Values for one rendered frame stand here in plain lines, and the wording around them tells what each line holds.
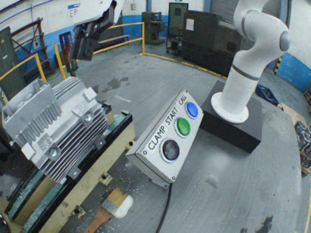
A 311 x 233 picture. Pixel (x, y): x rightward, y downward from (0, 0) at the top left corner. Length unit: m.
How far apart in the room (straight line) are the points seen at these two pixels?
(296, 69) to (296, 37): 1.52
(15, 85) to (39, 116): 3.20
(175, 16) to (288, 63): 6.00
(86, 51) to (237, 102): 0.50
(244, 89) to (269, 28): 0.24
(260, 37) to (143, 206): 0.59
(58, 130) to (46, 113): 0.04
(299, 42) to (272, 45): 6.80
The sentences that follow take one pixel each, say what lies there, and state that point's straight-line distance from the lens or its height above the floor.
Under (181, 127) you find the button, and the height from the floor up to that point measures 1.07.
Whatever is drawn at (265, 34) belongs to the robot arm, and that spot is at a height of 1.25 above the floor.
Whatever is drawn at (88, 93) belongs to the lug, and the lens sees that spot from 0.29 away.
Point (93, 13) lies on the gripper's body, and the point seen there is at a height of 1.24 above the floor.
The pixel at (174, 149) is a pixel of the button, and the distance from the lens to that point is 0.19.
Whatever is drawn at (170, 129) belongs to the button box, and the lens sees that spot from 0.20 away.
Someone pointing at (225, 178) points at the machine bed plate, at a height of 0.80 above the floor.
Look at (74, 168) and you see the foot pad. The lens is 0.31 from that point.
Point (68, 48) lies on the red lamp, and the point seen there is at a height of 1.14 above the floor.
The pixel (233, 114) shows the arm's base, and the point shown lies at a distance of 0.57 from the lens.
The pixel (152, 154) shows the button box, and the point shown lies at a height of 1.08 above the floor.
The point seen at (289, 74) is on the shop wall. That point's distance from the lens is 7.19.
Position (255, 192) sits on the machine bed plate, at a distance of 0.58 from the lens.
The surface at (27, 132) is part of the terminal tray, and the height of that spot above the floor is 1.10.
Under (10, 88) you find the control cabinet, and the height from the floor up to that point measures 0.63.
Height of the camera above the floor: 1.23
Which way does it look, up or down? 44 degrees down
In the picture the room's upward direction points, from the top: 1 degrees clockwise
